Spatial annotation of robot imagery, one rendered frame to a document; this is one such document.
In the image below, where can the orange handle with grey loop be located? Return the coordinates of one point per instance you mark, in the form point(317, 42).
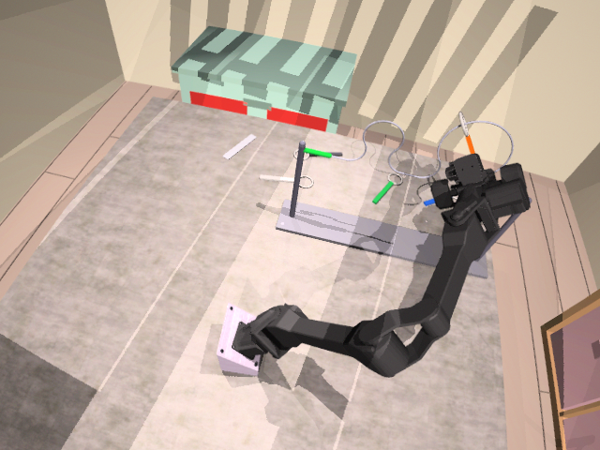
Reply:
point(466, 132)

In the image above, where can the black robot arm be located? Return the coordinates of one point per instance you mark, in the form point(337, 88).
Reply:
point(373, 342)

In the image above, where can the white hoop with green handle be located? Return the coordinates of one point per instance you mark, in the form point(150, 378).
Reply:
point(387, 187)

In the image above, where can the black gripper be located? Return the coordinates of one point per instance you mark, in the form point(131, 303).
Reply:
point(443, 195)

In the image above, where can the black handle with grey loop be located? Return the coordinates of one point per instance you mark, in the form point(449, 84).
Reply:
point(338, 154)

